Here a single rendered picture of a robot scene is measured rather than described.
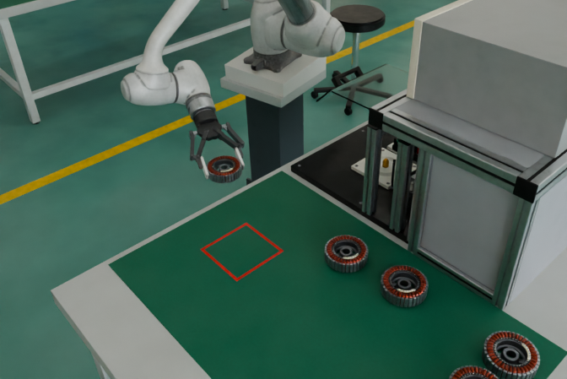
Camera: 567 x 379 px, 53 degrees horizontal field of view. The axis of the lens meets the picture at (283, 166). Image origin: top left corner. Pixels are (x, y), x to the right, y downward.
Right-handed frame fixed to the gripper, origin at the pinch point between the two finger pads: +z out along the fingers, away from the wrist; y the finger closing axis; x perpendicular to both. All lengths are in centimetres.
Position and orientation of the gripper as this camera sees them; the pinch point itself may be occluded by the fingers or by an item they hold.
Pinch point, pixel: (224, 167)
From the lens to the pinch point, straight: 182.0
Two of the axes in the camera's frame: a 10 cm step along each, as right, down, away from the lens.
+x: 1.7, -4.7, -8.7
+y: -9.2, 2.5, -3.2
